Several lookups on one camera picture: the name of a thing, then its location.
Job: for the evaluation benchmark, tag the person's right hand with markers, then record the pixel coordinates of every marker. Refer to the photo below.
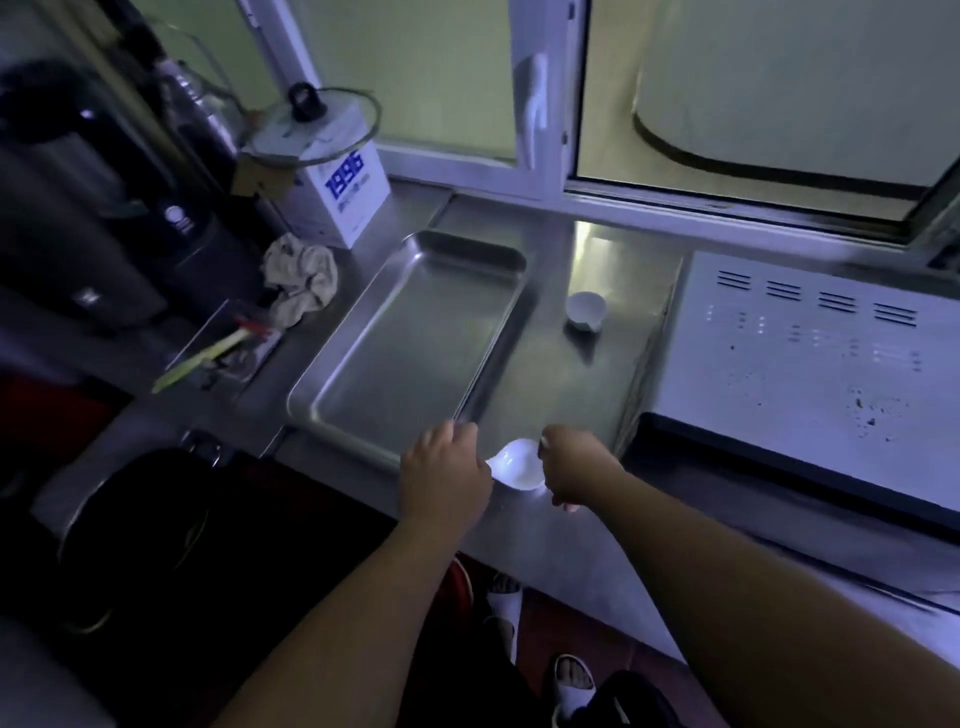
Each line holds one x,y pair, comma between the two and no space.
577,465

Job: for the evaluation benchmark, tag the person's left hand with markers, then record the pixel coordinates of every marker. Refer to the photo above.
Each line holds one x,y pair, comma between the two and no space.
442,480

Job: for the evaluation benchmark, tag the white ceramic spoon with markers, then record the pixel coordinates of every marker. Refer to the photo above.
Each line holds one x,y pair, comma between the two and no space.
585,306
517,465

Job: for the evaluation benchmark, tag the red plastic bucket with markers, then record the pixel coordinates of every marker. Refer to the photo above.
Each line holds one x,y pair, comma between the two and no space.
461,592

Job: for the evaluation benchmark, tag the silver microwave black door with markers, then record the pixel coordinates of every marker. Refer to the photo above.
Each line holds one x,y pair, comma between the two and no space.
810,390

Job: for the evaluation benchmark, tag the person's left forearm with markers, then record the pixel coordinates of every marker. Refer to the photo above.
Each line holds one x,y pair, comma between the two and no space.
352,637

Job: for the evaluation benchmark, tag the person's right forearm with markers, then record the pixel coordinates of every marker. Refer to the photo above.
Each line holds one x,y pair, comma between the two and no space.
750,615

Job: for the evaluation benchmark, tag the person's left white slipper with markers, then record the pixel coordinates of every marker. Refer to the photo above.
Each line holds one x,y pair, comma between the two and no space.
504,607

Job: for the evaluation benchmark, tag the person's white slipper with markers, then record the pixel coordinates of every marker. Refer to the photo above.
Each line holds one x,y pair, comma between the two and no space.
574,701
504,607

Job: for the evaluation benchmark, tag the person's right white slipper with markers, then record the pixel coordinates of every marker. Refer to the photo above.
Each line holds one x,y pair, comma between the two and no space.
574,701

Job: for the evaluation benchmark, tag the stainless steel tray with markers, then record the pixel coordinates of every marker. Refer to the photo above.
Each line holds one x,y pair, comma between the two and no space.
405,352

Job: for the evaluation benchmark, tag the red chili pepper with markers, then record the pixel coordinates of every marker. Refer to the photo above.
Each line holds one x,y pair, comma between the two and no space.
255,326

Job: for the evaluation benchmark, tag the beige crumpled rag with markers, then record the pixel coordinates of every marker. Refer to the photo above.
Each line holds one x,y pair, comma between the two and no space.
300,277

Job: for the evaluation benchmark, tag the green onion stalk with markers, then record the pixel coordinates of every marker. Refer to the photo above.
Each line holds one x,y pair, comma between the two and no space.
199,360

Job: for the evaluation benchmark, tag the white box blue print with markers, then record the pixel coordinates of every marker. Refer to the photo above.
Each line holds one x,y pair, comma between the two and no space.
345,202

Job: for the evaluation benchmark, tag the black pot steel rim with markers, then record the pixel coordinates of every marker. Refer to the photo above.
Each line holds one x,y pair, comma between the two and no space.
127,540

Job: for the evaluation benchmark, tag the black appliance white logo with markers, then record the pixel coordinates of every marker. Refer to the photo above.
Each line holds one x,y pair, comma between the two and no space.
180,247

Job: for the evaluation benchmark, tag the brown cardboard box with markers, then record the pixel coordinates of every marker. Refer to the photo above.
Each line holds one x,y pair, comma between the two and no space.
259,176

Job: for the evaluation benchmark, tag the glass pot lid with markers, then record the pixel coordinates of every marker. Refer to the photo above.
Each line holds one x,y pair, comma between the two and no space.
315,139

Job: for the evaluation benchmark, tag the steel thermos bottle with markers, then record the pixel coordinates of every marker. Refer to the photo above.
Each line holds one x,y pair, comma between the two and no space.
195,112

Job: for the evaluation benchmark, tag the dark cylindrical water boiler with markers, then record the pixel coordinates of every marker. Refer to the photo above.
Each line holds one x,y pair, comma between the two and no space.
67,225

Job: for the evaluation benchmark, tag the white window frame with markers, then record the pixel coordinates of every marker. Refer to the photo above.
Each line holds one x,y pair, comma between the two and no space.
555,112

